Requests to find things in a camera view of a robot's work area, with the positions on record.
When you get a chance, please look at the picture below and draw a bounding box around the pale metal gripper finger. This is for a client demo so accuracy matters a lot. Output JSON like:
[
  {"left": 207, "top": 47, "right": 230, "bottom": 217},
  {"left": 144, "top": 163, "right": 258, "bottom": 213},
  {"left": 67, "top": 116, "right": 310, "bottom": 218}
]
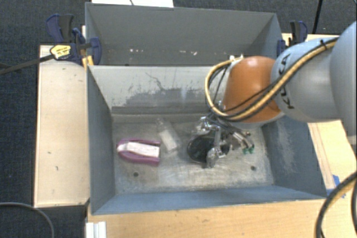
[
  {"left": 206, "top": 130, "right": 224, "bottom": 168},
  {"left": 195, "top": 116, "right": 220, "bottom": 135}
]

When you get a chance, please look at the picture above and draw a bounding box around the purple and white U-shaped thing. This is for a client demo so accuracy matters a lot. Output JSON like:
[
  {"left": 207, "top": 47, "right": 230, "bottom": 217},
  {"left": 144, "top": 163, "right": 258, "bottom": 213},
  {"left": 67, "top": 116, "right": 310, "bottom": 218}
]
[{"left": 116, "top": 138, "right": 162, "bottom": 167}]

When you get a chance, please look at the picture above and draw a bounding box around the black round disc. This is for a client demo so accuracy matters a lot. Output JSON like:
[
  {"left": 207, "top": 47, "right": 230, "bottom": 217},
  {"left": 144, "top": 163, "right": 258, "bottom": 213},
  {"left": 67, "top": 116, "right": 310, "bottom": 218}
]
[{"left": 186, "top": 134, "right": 232, "bottom": 164}]

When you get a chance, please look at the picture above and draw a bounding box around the pale wood board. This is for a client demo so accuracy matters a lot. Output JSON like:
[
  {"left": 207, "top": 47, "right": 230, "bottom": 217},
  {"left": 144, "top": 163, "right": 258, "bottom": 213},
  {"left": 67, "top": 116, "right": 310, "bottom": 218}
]
[{"left": 33, "top": 44, "right": 91, "bottom": 208}]

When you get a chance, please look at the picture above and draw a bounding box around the grey metal bin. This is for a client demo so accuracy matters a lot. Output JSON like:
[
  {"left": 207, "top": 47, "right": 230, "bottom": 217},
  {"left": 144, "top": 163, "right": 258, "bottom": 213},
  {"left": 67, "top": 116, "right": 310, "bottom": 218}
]
[{"left": 84, "top": 2, "right": 329, "bottom": 216}]

